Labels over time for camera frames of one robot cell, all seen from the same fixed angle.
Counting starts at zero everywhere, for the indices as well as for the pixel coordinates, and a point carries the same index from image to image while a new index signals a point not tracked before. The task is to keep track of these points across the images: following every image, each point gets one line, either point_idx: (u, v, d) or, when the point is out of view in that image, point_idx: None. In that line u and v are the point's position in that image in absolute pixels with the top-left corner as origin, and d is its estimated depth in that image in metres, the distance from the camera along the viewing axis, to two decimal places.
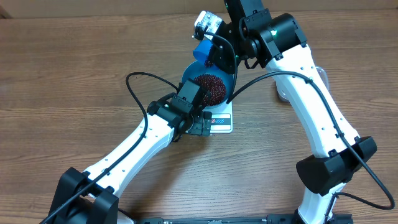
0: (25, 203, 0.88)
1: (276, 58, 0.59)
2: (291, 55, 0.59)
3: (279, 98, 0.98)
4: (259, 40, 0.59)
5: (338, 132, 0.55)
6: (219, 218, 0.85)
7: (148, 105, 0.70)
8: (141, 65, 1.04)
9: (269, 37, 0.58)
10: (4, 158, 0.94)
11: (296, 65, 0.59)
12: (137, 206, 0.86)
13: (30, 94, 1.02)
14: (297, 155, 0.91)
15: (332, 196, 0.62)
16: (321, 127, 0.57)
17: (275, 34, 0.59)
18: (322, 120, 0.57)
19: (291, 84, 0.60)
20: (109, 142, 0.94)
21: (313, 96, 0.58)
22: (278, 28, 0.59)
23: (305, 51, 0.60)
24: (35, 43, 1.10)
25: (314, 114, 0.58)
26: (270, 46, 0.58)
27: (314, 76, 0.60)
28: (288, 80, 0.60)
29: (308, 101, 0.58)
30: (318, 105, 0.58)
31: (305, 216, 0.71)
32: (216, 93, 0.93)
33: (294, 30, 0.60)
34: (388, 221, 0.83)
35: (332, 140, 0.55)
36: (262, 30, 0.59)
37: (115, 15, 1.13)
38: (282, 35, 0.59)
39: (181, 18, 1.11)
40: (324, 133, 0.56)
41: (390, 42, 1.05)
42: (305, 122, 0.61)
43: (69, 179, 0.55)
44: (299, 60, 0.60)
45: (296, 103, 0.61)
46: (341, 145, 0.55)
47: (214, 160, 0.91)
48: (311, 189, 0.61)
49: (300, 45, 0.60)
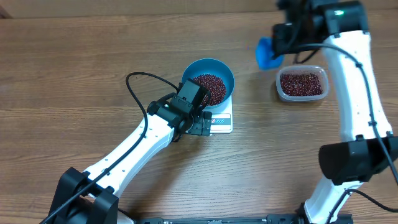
0: (25, 203, 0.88)
1: (334, 36, 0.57)
2: (349, 37, 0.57)
3: (278, 98, 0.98)
4: (323, 16, 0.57)
5: (372, 120, 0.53)
6: (219, 218, 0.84)
7: (148, 105, 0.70)
8: (141, 65, 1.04)
9: (334, 15, 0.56)
10: (4, 158, 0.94)
11: (351, 48, 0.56)
12: (136, 206, 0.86)
13: (29, 94, 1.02)
14: (297, 155, 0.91)
15: (344, 191, 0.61)
16: (356, 111, 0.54)
17: (340, 14, 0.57)
18: (359, 104, 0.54)
19: (340, 65, 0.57)
20: (109, 142, 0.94)
21: (357, 79, 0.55)
22: (346, 10, 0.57)
23: (364, 39, 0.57)
24: (35, 43, 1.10)
25: (354, 98, 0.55)
26: (331, 23, 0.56)
27: (365, 62, 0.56)
28: (339, 60, 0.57)
29: (351, 83, 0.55)
30: (361, 90, 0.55)
31: (308, 210, 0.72)
32: (216, 93, 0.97)
33: (359, 17, 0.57)
34: (388, 221, 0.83)
35: (362, 126, 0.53)
36: (328, 7, 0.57)
37: (115, 15, 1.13)
38: (347, 17, 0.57)
39: (181, 18, 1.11)
40: (358, 117, 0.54)
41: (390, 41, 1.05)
42: (341, 104, 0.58)
43: (69, 179, 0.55)
44: (356, 44, 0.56)
45: (338, 84, 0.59)
46: (371, 134, 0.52)
47: (214, 160, 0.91)
48: (327, 175, 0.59)
49: (360, 31, 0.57)
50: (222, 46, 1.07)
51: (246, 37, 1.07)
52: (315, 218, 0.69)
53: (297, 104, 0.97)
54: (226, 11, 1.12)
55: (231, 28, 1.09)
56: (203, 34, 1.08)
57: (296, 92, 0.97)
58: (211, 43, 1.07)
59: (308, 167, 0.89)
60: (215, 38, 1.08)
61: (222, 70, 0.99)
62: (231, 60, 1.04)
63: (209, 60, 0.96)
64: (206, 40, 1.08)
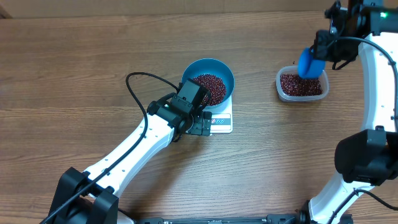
0: (25, 203, 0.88)
1: (372, 34, 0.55)
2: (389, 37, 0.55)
3: (278, 98, 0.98)
4: (367, 17, 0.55)
5: (395, 114, 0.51)
6: (219, 218, 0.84)
7: (148, 105, 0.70)
8: (141, 66, 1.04)
9: (379, 16, 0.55)
10: (4, 158, 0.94)
11: (388, 46, 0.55)
12: (136, 206, 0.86)
13: (29, 94, 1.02)
14: (297, 155, 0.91)
15: (352, 191, 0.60)
16: (380, 104, 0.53)
17: (384, 17, 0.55)
18: (385, 98, 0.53)
19: (372, 60, 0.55)
20: (109, 142, 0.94)
21: (388, 76, 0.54)
22: (391, 14, 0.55)
23: None
24: (35, 43, 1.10)
25: (381, 91, 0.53)
26: (374, 23, 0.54)
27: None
28: (372, 55, 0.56)
29: (380, 76, 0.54)
30: (389, 85, 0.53)
31: (312, 206, 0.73)
32: (216, 93, 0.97)
33: None
34: (388, 221, 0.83)
35: (385, 118, 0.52)
36: (374, 9, 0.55)
37: (115, 15, 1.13)
38: (391, 21, 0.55)
39: (181, 18, 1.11)
40: (382, 111, 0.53)
41: None
42: (367, 98, 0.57)
43: (69, 179, 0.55)
44: (393, 44, 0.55)
45: (367, 79, 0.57)
46: (393, 128, 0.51)
47: (214, 160, 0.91)
48: (342, 166, 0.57)
49: None
50: (222, 46, 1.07)
51: (246, 37, 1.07)
52: (318, 216, 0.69)
53: (297, 104, 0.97)
54: (226, 12, 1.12)
55: (231, 28, 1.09)
56: (203, 34, 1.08)
57: (296, 92, 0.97)
58: (211, 43, 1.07)
59: (308, 167, 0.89)
60: (215, 38, 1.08)
61: (222, 70, 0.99)
62: (232, 61, 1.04)
63: (209, 61, 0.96)
64: (207, 40, 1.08)
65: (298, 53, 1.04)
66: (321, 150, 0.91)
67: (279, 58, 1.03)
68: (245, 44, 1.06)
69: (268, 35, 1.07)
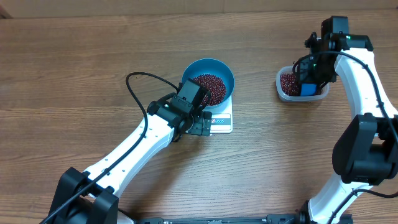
0: (25, 203, 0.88)
1: (343, 50, 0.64)
2: (357, 50, 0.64)
3: (278, 98, 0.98)
4: (336, 42, 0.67)
5: (379, 102, 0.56)
6: (219, 218, 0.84)
7: (148, 105, 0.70)
8: (141, 66, 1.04)
9: (344, 38, 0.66)
10: (4, 158, 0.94)
11: (357, 56, 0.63)
12: (136, 206, 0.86)
13: (29, 94, 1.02)
14: (297, 155, 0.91)
15: (351, 191, 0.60)
16: (364, 97, 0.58)
17: (349, 38, 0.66)
18: (367, 91, 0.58)
19: (349, 68, 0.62)
20: (109, 142, 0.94)
21: (366, 75, 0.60)
22: (353, 37, 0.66)
23: (370, 53, 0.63)
24: (35, 43, 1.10)
25: (362, 88, 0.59)
26: (342, 42, 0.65)
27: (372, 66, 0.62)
28: (347, 64, 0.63)
29: (359, 77, 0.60)
30: (368, 83, 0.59)
31: (311, 207, 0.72)
32: (217, 93, 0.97)
33: (365, 40, 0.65)
34: (388, 221, 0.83)
35: (370, 107, 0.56)
36: (339, 35, 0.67)
37: (115, 15, 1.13)
38: (355, 40, 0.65)
39: (181, 18, 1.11)
40: (366, 102, 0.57)
41: (390, 41, 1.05)
42: (352, 104, 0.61)
43: (69, 179, 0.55)
44: (362, 53, 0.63)
45: (350, 88, 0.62)
46: (379, 113, 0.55)
47: (214, 160, 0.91)
48: (339, 168, 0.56)
49: (366, 48, 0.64)
50: (222, 46, 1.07)
51: (246, 37, 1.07)
52: (317, 216, 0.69)
53: (297, 104, 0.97)
54: (226, 12, 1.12)
55: (231, 28, 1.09)
56: (203, 34, 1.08)
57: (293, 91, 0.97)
58: (211, 43, 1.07)
59: (308, 167, 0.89)
60: (215, 38, 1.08)
61: (222, 71, 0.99)
62: (231, 61, 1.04)
63: (209, 61, 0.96)
64: (206, 40, 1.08)
65: (297, 53, 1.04)
66: (321, 150, 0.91)
67: (279, 58, 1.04)
68: (245, 44, 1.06)
69: (268, 35, 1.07)
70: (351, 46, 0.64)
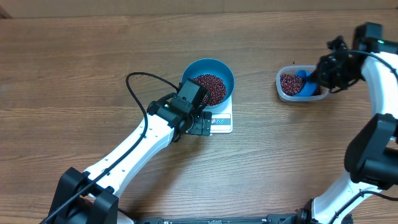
0: (25, 203, 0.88)
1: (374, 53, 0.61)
2: (388, 55, 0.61)
3: (278, 98, 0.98)
4: (368, 45, 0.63)
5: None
6: (219, 218, 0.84)
7: (148, 105, 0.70)
8: (141, 66, 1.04)
9: (377, 42, 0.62)
10: (4, 158, 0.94)
11: (387, 60, 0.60)
12: (137, 206, 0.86)
13: (29, 94, 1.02)
14: (297, 155, 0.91)
15: (357, 193, 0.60)
16: (387, 98, 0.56)
17: (381, 43, 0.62)
18: (391, 94, 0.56)
19: (376, 70, 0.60)
20: (109, 142, 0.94)
21: (392, 78, 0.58)
22: (387, 43, 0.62)
23: None
24: (35, 43, 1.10)
25: (387, 90, 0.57)
26: (374, 46, 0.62)
27: None
28: (375, 66, 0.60)
29: (385, 79, 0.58)
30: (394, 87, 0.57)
31: (316, 205, 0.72)
32: (217, 93, 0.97)
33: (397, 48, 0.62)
34: (388, 221, 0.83)
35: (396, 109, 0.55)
36: (372, 38, 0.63)
37: (115, 15, 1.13)
38: (388, 46, 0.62)
39: (181, 18, 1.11)
40: (389, 103, 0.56)
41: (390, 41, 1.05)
42: (374, 105, 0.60)
43: (69, 179, 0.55)
44: (392, 58, 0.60)
45: (373, 89, 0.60)
46: None
47: (214, 160, 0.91)
48: (349, 165, 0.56)
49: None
50: (222, 46, 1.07)
51: (246, 37, 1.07)
52: (319, 215, 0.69)
53: (297, 104, 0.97)
54: (226, 12, 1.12)
55: (231, 28, 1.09)
56: (203, 34, 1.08)
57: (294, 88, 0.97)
58: (211, 43, 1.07)
59: (308, 167, 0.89)
60: (215, 38, 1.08)
61: (222, 71, 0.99)
62: (232, 61, 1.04)
63: (209, 61, 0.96)
64: (206, 40, 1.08)
65: (298, 53, 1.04)
66: (320, 150, 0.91)
67: (279, 58, 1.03)
68: (245, 43, 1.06)
69: (268, 35, 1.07)
70: (382, 50, 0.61)
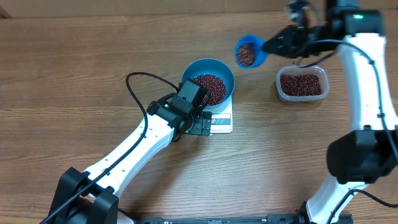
0: (25, 203, 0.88)
1: (350, 36, 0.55)
2: (364, 40, 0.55)
3: (278, 98, 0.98)
4: (344, 20, 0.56)
5: (380, 112, 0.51)
6: (219, 218, 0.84)
7: (148, 105, 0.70)
8: (141, 66, 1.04)
9: (356, 20, 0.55)
10: (4, 158, 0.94)
11: (367, 47, 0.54)
12: (136, 206, 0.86)
13: (29, 94, 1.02)
14: (297, 155, 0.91)
15: (347, 191, 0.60)
16: (365, 104, 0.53)
17: (360, 18, 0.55)
18: (367, 97, 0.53)
19: (353, 61, 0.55)
20: (109, 142, 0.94)
21: (370, 78, 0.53)
22: (367, 15, 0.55)
23: (380, 43, 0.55)
24: (35, 43, 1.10)
25: (364, 94, 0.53)
26: (350, 23, 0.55)
27: (378, 58, 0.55)
28: (352, 57, 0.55)
29: (361, 75, 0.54)
30: (372, 85, 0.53)
31: (310, 209, 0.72)
32: (216, 93, 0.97)
33: (376, 22, 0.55)
34: (388, 221, 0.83)
35: (370, 116, 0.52)
36: (349, 12, 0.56)
37: (115, 15, 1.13)
38: (368, 22, 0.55)
39: (181, 18, 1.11)
40: (367, 109, 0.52)
41: (391, 41, 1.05)
42: (350, 103, 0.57)
43: (69, 179, 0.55)
44: (369, 46, 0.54)
45: (350, 84, 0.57)
46: (379, 126, 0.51)
47: (214, 160, 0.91)
48: (334, 169, 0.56)
49: (377, 33, 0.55)
50: (222, 46, 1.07)
51: None
52: (316, 218, 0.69)
53: (297, 104, 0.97)
54: (226, 11, 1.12)
55: (231, 28, 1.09)
56: (202, 34, 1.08)
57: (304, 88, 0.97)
58: (212, 43, 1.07)
59: (308, 167, 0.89)
60: (215, 38, 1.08)
61: (222, 70, 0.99)
62: (232, 61, 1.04)
63: (209, 60, 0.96)
64: (207, 40, 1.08)
65: None
66: (321, 150, 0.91)
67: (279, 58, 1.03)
68: None
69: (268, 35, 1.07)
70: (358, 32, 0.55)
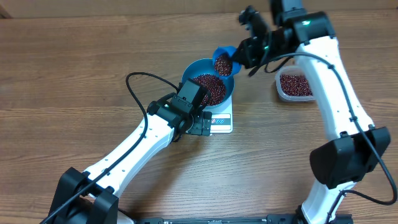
0: (25, 203, 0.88)
1: (304, 44, 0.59)
2: (318, 44, 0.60)
3: (278, 98, 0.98)
4: (292, 28, 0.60)
5: (352, 116, 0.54)
6: (219, 218, 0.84)
7: (148, 105, 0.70)
8: (141, 66, 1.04)
9: (302, 27, 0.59)
10: (4, 158, 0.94)
11: (322, 51, 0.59)
12: (136, 206, 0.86)
13: (29, 94, 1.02)
14: (297, 155, 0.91)
15: (338, 193, 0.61)
16: (336, 110, 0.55)
17: (308, 24, 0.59)
18: (337, 102, 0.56)
19: (314, 68, 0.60)
20: (109, 142, 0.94)
21: (335, 83, 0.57)
22: (313, 20, 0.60)
23: (334, 43, 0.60)
24: (35, 43, 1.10)
25: (333, 101, 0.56)
26: (300, 33, 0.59)
27: (337, 63, 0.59)
28: (311, 64, 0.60)
29: (326, 81, 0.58)
30: (337, 90, 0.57)
31: (306, 212, 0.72)
32: (217, 93, 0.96)
33: (325, 24, 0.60)
34: (388, 221, 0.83)
35: (344, 122, 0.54)
36: (296, 20, 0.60)
37: (115, 15, 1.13)
38: (314, 27, 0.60)
39: (181, 18, 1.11)
40: (339, 115, 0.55)
41: (390, 41, 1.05)
42: (323, 113, 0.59)
43: (69, 179, 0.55)
44: (325, 50, 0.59)
45: (318, 93, 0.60)
46: (354, 129, 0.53)
47: (214, 160, 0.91)
48: (321, 178, 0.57)
49: (328, 37, 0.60)
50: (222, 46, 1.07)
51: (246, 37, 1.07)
52: (314, 220, 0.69)
53: (296, 104, 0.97)
54: (226, 11, 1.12)
55: (231, 28, 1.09)
56: (202, 34, 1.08)
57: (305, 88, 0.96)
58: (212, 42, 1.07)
59: (308, 167, 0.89)
60: (215, 38, 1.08)
61: None
62: None
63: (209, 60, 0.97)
64: (206, 40, 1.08)
65: None
66: None
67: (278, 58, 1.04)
68: None
69: None
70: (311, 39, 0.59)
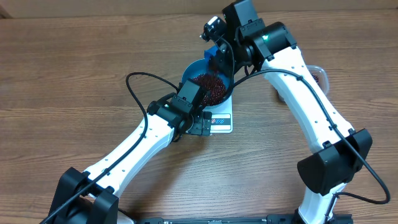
0: (25, 203, 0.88)
1: (268, 60, 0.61)
2: (282, 56, 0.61)
3: (278, 98, 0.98)
4: (253, 45, 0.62)
5: (331, 124, 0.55)
6: (219, 218, 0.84)
7: (148, 105, 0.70)
8: (141, 65, 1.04)
9: (261, 42, 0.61)
10: (4, 158, 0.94)
11: (288, 64, 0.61)
12: (137, 206, 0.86)
13: (29, 94, 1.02)
14: (297, 155, 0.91)
15: (332, 196, 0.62)
16: (314, 121, 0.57)
17: (266, 39, 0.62)
18: (314, 114, 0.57)
19: (283, 83, 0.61)
20: (109, 142, 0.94)
21: (306, 93, 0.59)
22: (270, 33, 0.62)
23: (296, 53, 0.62)
24: (35, 43, 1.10)
25: (309, 112, 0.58)
26: (262, 50, 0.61)
27: (305, 73, 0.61)
28: (280, 79, 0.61)
29: (298, 94, 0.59)
30: (310, 101, 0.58)
31: (305, 215, 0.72)
32: (216, 93, 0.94)
33: (285, 35, 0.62)
34: (388, 221, 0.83)
35: (324, 132, 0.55)
36: (255, 36, 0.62)
37: (115, 15, 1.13)
38: (273, 41, 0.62)
39: (181, 18, 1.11)
40: (318, 126, 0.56)
41: (390, 41, 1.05)
42: (302, 124, 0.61)
43: (69, 179, 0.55)
44: (290, 61, 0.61)
45: (292, 104, 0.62)
46: (335, 137, 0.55)
47: (214, 160, 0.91)
48: (313, 188, 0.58)
49: (290, 47, 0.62)
50: None
51: None
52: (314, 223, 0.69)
53: None
54: None
55: None
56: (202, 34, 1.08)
57: None
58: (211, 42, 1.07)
59: None
60: None
61: None
62: None
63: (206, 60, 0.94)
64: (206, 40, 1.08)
65: None
66: None
67: None
68: None
69: None
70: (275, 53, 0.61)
